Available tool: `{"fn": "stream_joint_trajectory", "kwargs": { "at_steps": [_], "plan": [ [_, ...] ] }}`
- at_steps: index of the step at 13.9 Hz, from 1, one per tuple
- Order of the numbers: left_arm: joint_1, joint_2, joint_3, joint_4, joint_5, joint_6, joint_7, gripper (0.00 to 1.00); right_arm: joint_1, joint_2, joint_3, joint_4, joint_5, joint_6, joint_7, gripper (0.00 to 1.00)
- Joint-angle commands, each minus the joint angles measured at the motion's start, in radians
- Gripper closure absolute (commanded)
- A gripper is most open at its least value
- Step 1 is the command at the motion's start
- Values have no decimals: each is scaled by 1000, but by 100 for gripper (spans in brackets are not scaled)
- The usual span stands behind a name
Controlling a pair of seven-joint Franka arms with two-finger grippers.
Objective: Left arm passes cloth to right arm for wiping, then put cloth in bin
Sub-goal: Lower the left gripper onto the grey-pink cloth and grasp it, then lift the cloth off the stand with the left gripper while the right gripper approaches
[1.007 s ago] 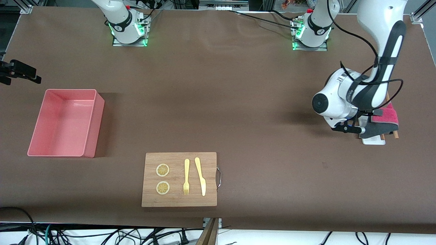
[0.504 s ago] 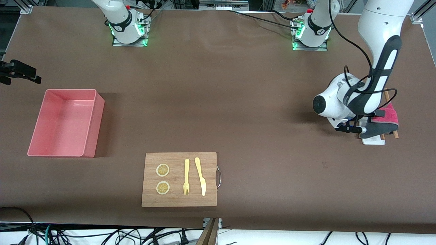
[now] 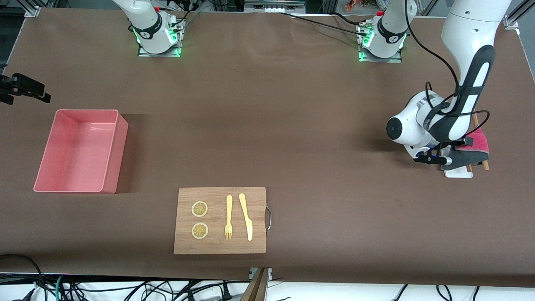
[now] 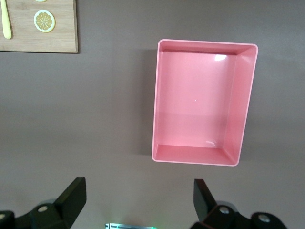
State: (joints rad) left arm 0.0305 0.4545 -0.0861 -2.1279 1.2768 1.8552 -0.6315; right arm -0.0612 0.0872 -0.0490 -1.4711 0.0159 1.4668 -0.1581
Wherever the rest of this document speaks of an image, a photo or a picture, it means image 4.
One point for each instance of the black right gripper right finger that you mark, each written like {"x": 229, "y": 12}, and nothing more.
{"x": 214, "y": 214}

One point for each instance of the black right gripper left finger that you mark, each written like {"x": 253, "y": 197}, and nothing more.
{"x": 59, "y": 210}

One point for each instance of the pink plastic bin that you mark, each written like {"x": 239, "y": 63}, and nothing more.
{"x": 195, "y": 107}

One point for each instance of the bamboo cutting board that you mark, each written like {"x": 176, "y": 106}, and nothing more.
{"x": 26, "y": 40}

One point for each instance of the yellow plastic fork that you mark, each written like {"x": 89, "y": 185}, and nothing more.
{"x": 6, "y": 26}

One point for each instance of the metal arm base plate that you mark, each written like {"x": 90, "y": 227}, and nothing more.
{"x": 128, "y": 226}

